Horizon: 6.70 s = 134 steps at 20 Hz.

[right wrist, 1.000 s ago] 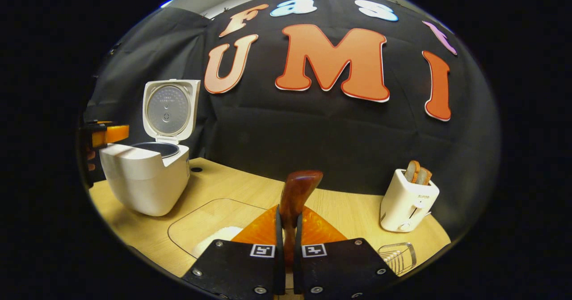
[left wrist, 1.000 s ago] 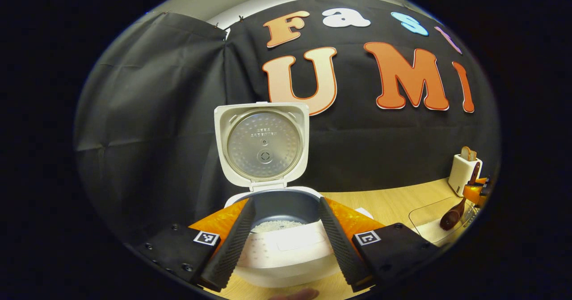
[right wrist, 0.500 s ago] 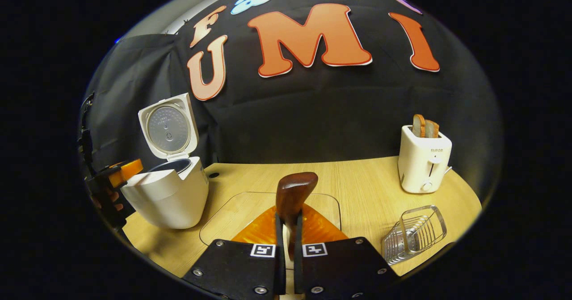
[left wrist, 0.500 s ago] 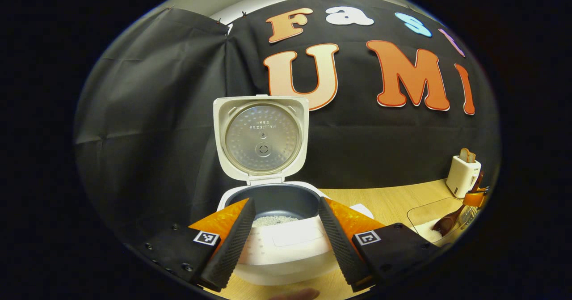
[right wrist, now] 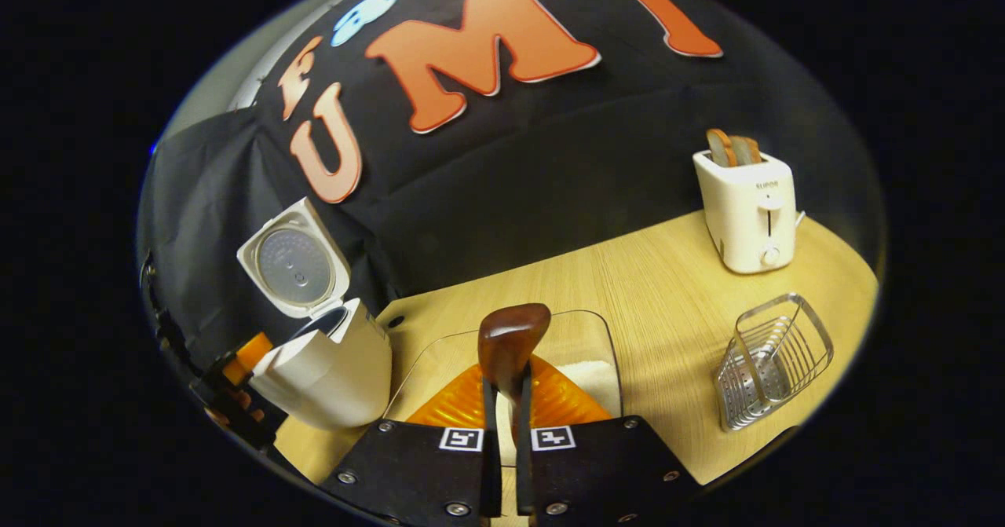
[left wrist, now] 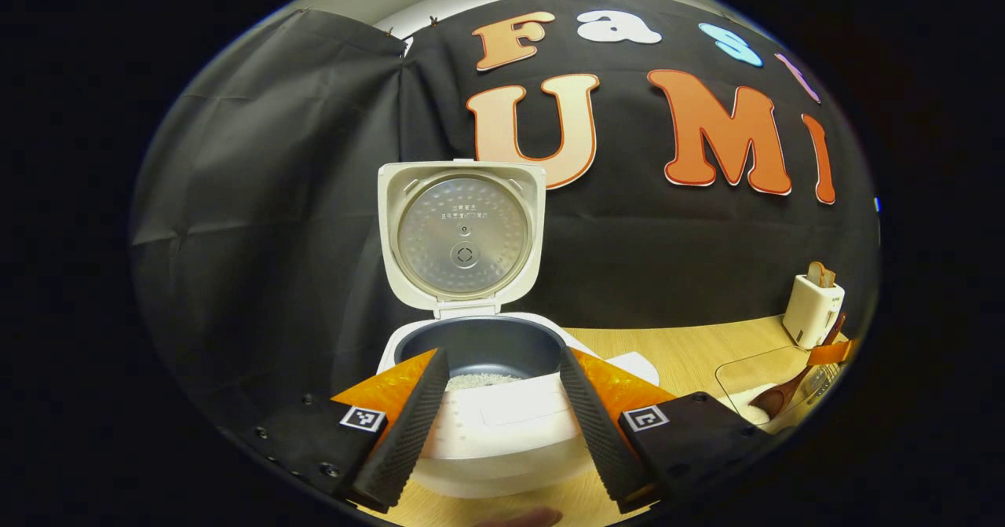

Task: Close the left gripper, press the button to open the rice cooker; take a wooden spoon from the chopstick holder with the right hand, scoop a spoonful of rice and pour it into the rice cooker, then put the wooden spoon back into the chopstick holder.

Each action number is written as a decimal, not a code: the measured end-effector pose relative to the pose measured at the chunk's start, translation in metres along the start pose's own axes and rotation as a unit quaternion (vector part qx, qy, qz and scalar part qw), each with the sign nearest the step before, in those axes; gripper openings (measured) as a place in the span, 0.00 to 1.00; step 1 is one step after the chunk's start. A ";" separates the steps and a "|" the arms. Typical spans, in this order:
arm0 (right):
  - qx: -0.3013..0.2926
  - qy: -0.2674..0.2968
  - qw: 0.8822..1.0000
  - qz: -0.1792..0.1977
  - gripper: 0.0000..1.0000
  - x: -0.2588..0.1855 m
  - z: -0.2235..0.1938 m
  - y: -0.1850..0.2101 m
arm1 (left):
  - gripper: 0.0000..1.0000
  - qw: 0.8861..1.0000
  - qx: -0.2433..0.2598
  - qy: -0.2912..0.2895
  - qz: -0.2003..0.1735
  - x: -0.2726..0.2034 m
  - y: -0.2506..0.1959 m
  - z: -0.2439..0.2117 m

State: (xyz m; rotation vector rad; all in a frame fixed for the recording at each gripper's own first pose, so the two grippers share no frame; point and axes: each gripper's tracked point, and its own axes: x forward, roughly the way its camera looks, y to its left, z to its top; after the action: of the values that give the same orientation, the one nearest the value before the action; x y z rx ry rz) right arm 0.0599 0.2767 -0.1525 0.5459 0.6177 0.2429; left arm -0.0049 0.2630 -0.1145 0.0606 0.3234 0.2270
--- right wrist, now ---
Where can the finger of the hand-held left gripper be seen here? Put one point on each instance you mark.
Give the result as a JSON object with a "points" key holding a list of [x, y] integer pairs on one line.
{"points": [[247, 358]]}

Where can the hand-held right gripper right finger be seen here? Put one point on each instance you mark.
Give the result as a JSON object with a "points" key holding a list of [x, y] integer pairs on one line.
{"points": [[524, 464]]}

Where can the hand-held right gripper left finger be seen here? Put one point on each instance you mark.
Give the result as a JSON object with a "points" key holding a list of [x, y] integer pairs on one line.
{"points": [[491, 464]]}

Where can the white rice cooker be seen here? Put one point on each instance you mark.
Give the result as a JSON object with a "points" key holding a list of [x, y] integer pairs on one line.
{"points": [[338, 386]]}

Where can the brown wooden spoon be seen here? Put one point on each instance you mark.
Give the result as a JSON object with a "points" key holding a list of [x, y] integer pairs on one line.
{"points": [[514, 338]]}

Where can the clear plastic container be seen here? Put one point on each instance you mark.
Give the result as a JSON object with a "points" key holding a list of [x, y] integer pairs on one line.
{"points": [[440, 354]]}

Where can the black backdrop cloth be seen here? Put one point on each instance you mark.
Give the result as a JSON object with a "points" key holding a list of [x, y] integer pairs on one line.
{"points": [[550, 158]]}

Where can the white toaster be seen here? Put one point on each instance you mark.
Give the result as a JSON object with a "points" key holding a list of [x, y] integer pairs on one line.
{"points": [[746, 213]]}

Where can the brown toast slice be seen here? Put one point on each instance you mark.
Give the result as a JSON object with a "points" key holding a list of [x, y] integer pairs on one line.
{"points": [[747, 150], [721, 148]]}

